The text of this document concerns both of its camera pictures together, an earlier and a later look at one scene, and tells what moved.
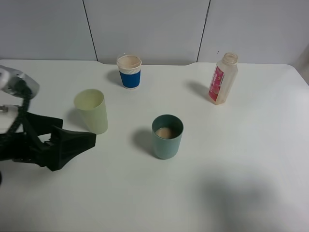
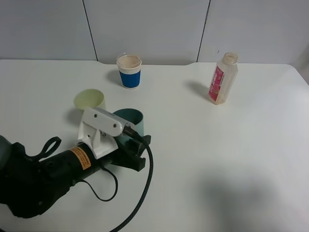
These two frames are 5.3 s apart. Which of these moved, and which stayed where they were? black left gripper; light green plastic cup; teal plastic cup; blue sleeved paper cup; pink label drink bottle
Moved: teal plastic cup; black left gripper
Stayed: light green plastic cup; pink label drink bottle; blue sleeved paper cup
